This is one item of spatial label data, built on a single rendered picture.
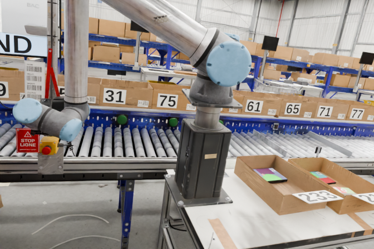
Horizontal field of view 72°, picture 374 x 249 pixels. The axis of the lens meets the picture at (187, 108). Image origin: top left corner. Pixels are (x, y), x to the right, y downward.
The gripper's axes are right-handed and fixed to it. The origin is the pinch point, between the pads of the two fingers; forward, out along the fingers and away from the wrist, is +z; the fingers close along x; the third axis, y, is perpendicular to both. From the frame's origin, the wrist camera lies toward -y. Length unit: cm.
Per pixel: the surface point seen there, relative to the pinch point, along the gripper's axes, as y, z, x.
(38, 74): -22.0, -7.2, -5.1
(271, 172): 24, -7, 116
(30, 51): -34.8, -4.2, -10.9
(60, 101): -9.6, -6.8, 5.5
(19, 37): -39.5, -8.1, -15.0
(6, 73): -53, 78, -48
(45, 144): 9.2, 2.9, -0.5
